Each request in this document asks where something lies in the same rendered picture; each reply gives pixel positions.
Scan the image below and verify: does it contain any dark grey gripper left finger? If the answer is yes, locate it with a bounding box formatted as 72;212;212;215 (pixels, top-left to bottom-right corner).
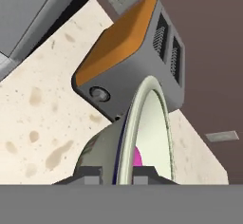
51;165;103;186

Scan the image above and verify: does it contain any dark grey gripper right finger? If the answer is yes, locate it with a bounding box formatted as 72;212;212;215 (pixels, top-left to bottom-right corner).
131;165;178;186

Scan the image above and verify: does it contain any pale green bowl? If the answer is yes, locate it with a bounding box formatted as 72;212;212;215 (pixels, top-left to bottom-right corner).
72;75;177;186

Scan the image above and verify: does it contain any pink donut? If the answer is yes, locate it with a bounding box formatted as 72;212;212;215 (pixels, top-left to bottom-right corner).
132;145;144;168

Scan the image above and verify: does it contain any grey and orange toaster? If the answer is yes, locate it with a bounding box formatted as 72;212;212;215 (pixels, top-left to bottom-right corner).
71;0;186;123

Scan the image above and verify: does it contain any grey steel appliance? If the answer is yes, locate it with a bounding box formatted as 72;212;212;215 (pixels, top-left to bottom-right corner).
0;0;107;84

